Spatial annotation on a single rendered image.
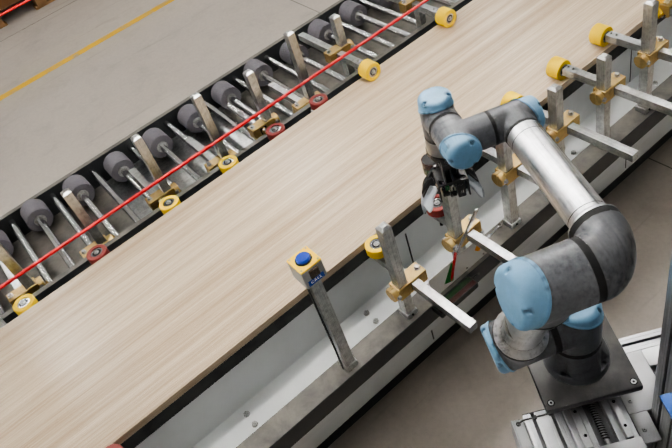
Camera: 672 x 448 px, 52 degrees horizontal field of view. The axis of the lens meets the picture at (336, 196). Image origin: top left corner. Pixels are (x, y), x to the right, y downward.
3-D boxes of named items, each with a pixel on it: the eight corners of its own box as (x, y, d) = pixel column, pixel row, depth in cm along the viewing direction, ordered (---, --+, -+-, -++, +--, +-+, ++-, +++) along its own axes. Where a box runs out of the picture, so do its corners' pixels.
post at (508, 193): (520, 237, 247) (510, 135, 214) (514, 243, 246) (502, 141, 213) (513, 232, 249) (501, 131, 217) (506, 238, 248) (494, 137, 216)
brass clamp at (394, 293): (429, 280, 220) (427, 270, 216) (398, 306, 215) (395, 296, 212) (416, 270, 224) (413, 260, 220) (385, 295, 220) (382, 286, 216)
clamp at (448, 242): (482, 230, 227) (480, 220, 224) (453, 255, 223) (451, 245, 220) (469, 223, 231) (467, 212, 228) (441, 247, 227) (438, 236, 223)
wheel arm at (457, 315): (478, 328, 203) (476, 320, 200) (470, 335, 201) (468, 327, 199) (382, 255, 232) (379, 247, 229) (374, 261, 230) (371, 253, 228)
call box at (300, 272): (328, 276, 187) (321, 257, 182) (308, 292, 185) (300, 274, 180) (313, 263, 192) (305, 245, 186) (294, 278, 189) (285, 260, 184)
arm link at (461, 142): (498, 129, 135) (475, 99, 143) (445, 149, 135) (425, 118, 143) (502, 158, 140) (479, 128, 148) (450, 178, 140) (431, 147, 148)
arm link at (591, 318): (614, 345, 153) (615, 309, 144) (557, 366, 153) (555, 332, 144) (585, 304, 162) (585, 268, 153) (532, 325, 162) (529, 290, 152)
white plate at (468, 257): (488, 252, 236) (485, 233, 229) (434, 299, 227) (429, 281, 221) (487, 251, 236) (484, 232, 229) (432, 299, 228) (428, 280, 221)
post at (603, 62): (609, 159, 262) (612, 53, 230) (603, 164, 261) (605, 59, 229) (601, 155, 265) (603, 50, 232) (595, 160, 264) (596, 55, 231)
